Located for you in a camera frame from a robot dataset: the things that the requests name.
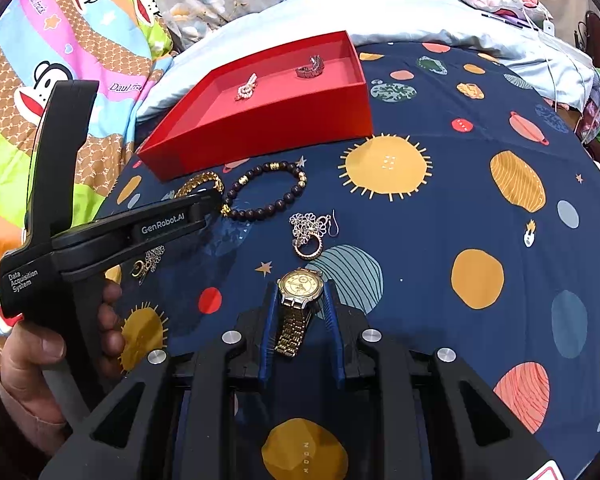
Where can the navy planet print blanket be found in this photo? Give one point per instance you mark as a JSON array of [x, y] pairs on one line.
[[430, 210]]

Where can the silver earring on cloth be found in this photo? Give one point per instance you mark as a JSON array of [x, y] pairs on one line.
[[152, 257]]

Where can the red jewelry box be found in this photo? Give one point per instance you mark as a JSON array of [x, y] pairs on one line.
[[280, 120]]

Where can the colourful cartoon monkey blanket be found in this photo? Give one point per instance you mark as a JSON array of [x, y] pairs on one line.
[[55, 35]]

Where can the person's left hand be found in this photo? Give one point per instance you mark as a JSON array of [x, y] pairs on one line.
[[27, 355]]

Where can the light blue quilt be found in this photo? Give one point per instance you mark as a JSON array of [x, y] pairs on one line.
[[405, 15]]

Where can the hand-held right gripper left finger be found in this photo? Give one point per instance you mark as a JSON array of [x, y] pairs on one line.
[[267, 332]]

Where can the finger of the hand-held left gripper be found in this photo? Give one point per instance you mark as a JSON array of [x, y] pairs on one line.
[[170, 223], [185, 200]]

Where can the gold wristwatch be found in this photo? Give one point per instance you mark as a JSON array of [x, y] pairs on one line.
[[300, 285]]

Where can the person's left forearm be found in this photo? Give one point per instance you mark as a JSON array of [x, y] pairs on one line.
[[10, 445]]

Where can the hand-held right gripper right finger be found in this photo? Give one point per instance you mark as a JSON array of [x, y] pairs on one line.
[[333, 332]]

